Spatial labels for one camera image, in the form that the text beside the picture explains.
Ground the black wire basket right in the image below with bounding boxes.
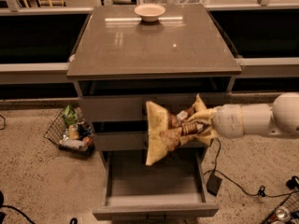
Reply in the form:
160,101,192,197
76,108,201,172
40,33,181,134
260,192,299,224

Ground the beige bowl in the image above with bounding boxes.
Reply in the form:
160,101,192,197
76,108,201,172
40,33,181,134
135,4,165,22

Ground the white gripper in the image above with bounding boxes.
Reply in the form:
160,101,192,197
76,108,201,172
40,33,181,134
212,105,243,139

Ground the grey bottom drawer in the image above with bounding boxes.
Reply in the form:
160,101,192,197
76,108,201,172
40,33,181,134
93,148,219,222

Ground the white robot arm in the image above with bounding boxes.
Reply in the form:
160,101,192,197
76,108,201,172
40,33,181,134
212,92,299,139

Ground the grey top drawer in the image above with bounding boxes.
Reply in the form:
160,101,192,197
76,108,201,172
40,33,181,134
77,76,234,123

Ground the green lettuce toy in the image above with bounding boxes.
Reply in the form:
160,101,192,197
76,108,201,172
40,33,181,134
62,105,78,126

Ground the grey drawer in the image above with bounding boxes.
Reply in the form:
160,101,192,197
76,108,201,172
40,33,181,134
93,148,219,222
91,119,217,152
77,76,234,123

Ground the black cable bottom left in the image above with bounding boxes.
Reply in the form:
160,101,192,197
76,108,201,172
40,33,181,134
0,189,78,224

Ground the black wire basket left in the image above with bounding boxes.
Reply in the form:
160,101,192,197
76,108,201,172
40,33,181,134
44,110,94,158

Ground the black wire basket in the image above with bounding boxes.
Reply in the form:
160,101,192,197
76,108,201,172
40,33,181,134
44,110,94,158
260,192,299,224

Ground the grey middle drawer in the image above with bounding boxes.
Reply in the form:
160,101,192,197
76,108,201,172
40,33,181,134
91,119,217,152

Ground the brown chip bag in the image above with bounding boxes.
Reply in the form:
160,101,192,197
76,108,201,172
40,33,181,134
146,94,217,166

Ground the grey drawer cabinet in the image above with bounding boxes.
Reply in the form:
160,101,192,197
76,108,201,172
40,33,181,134
66,3,243,224

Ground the yellow bottle in basket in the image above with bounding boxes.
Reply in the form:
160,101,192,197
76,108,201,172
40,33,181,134
68,124,79,140

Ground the black power adapter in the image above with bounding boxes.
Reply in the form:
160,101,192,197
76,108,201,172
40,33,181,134
206,172,222,196

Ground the silver can in basket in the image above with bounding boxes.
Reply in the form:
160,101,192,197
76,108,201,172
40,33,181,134
60,139,88,151

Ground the black floor cable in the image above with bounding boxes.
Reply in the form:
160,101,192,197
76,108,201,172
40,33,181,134
203,137,299,199

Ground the silver can right basket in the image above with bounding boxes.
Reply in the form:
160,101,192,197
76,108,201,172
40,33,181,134
275,206,291,222

